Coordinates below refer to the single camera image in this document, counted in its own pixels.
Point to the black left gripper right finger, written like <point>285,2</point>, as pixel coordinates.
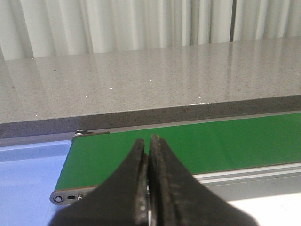
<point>178,199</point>

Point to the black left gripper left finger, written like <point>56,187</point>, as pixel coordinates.
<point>121,200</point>

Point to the green conveyor belt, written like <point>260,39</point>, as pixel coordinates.
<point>202,147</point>

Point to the grey conveyor end plate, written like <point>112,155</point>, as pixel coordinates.
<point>70,195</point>

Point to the blue plastic bin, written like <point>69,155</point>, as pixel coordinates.
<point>28,175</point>

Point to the grey speckled counter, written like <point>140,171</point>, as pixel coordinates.
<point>62,94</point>

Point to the white pleated curtain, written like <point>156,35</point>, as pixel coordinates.
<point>41,28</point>

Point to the aluminium conveyor frame rail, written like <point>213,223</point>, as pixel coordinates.
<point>248,175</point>

